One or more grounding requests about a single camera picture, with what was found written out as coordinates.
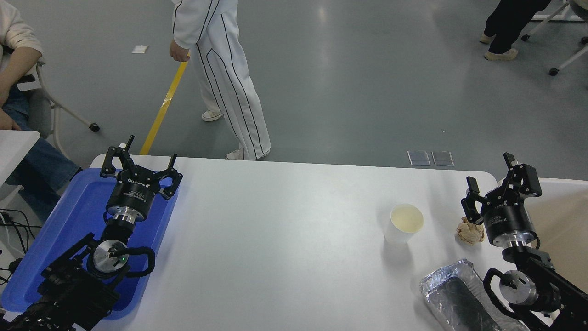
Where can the white-legged chair with casters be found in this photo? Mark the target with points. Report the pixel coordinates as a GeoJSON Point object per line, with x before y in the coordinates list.
{"type": "Point", "coordinates": [567, 59]}

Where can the crumpled tan paper ball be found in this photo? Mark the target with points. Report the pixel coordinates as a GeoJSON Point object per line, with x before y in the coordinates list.
{"type": "Point", "coordinates": [469, 232]}

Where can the person's hand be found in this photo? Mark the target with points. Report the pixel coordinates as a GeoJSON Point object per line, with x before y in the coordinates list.
{"type": "Point", "coordinates": [179, 51]}
{"type": "Point", "coordinates": [8, 123]}

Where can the white paper cup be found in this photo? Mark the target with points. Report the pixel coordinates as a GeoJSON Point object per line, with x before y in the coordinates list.
{"type": "Point", "coordinates": [406, 220]}

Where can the grey chair with casters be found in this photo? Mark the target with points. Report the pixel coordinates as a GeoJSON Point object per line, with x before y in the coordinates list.
{"type": "Point", "coordinates": [41, 112]}

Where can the small white table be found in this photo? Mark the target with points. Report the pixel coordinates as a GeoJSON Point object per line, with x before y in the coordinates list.
{"type": "Point", "coordinates": [16, 147]}

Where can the large pale bin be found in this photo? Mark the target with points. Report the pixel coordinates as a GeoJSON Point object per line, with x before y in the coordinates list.
{"type": "Point", "coordinates": [562, 220]}

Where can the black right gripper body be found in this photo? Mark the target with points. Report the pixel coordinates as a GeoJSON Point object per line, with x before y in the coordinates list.
{"type": "Point", "coordinates": [507, 218]}

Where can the silver foil tray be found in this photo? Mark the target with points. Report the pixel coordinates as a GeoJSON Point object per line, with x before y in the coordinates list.
{"type": "Point", "coordinates": [455, 299]}

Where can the white paper label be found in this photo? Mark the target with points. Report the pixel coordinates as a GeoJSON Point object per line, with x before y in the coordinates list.
{"type": "Point", "coordinates": [140, 49]}

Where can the blue plastic tray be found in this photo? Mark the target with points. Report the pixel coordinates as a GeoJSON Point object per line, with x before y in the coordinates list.
{"type": "Point", "coordinates": [73, 216]}

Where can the silver floor plate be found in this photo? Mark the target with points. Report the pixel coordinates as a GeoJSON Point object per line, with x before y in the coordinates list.
{"type": "Point", "coordinates": [419, 158]}
{"type": "Point", "coordinates": [443, 158]}

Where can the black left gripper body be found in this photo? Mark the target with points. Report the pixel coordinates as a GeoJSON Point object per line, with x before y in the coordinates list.
{"type": "Point", "coordinates": [133, 195]}

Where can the person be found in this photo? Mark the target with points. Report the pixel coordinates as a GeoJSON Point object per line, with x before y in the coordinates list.
{"type": "Point", "coordinates": [41, 165]}
{"type": "Point", "coordinates": [510, 23]}
{"type": "Point", "coordinates": [225, 73]}

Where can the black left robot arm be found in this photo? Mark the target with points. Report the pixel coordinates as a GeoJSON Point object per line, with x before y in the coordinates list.
{"type": "Point", "coordinates": [69, 285]}

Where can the person's forearm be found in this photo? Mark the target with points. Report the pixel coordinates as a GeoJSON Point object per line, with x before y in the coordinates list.
{"type": "Point", "coordinates": [16, 69]}

